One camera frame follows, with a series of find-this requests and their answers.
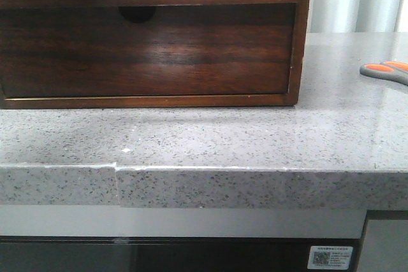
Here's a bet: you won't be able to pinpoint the dark wooden drawer cabinet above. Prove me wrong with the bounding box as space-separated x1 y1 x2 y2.
1 0 309 109

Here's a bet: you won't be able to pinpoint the grey cabinet door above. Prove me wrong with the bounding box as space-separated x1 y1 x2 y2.
357 211 407 271

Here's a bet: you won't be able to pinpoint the lower wooden drawer front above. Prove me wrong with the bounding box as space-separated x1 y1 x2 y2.
1 4 295 98

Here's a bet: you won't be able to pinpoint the black appliance under counter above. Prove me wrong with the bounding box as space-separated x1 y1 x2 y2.
1 237 360 271

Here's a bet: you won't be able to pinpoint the white QR code sticker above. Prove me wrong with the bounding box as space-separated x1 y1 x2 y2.
307 246 354 271

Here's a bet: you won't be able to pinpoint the grey orange handled scissors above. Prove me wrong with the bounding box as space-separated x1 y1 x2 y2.
360 61 408 85

